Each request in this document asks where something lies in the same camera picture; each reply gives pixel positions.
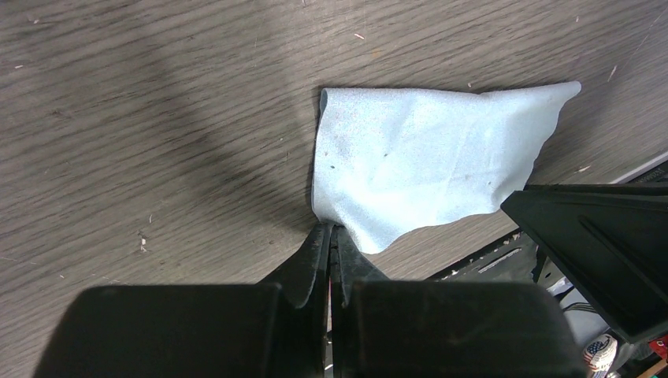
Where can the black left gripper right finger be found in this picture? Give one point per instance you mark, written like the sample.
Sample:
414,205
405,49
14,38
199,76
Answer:
407,328

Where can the light blue cleaning cloth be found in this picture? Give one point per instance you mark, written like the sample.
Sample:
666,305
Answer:
389,161

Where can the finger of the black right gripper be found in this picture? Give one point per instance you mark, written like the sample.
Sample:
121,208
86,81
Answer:
610,241

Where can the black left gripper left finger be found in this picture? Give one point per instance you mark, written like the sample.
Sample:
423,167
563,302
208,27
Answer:
272,328

